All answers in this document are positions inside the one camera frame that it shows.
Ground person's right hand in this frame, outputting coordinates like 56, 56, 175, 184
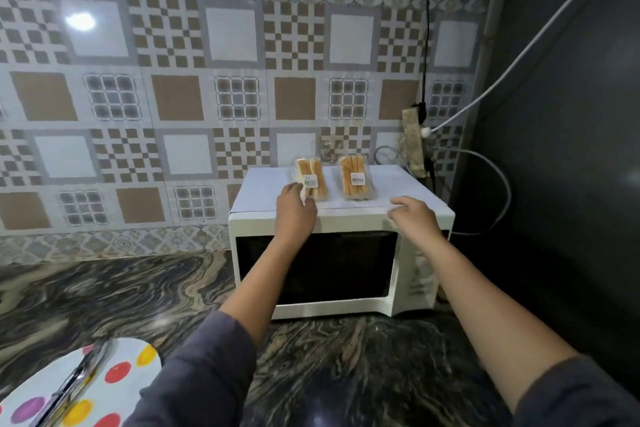
387, 196, 443, 250

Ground person's left hand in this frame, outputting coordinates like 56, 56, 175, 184
273, 182, 319, 248

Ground clear plastic container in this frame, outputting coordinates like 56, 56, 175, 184
292, 156, 331, 202
337, 153, 377, 201

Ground white microwave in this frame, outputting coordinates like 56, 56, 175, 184
228, 163, 456, 321

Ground silver refrigerator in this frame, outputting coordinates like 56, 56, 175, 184
447, 0, 640, 400

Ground polka dot plate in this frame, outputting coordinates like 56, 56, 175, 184
0, 337, 163, 427

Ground person's left forearm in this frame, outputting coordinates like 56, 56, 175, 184
122, 236, 313, 427

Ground person's right forearm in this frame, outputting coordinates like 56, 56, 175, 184
419, 236, 640, 427

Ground crumpled clear plastic wrap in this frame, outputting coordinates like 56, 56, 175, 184
319, 139, 346, 165

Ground beige power strip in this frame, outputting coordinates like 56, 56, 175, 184
401, 107, 429, 178

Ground metal tongs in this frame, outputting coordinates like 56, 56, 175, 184
29, 339, 113, 427

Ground thin grey cable loop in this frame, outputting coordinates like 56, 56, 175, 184
375, 145, 416, 173

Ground white cable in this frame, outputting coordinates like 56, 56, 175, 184
421, 0, 617, 138

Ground black cable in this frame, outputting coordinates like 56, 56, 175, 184
419, 0, 434, 125

